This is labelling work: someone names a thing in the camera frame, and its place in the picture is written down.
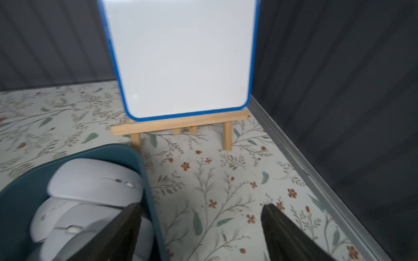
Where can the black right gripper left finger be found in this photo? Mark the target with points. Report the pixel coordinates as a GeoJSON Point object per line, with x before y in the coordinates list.
{"type": "Point", "coordinates": [117, 241]}

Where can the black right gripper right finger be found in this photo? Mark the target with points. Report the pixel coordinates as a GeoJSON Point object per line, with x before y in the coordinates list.
{"type": "Point", "coordinates": [285, 241]}

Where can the silver mouse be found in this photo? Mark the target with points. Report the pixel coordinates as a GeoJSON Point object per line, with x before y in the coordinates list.
{"type": "Point", "coordinates": [84, 219]}

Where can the white mouse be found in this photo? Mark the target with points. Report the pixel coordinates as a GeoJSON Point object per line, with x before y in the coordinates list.
{"type": "Point", "coordinates": [47, 215]}
{"type": "Point", "coordinates": [96, 181]}

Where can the teal plastic storage box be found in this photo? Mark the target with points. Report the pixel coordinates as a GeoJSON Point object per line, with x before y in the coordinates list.
{"type": "Point", "coordinates": [21, 198]}

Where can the wooden easel stand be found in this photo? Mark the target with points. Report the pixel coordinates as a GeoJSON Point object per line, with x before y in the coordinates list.
{"type": "Point", "coordinates": [135, 129]}

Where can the white board blue frame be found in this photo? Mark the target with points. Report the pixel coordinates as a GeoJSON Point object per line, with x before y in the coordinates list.
{"type": "Point", "coordinates": [175, 59]}

